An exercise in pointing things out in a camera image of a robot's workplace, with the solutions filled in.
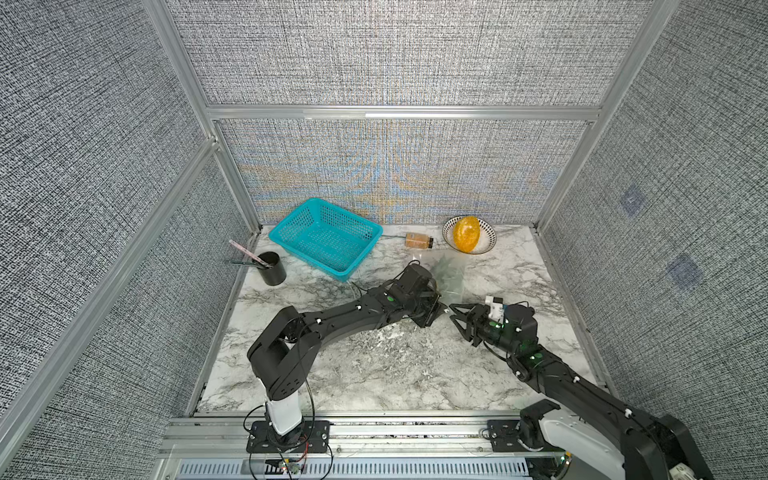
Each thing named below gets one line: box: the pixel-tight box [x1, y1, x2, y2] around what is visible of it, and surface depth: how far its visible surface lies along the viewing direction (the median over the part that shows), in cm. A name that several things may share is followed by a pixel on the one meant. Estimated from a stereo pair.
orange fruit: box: [453, 216, 481, 253], surface depth 112 cm
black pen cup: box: [258, 251, 287, 286], surface depth 102 cm
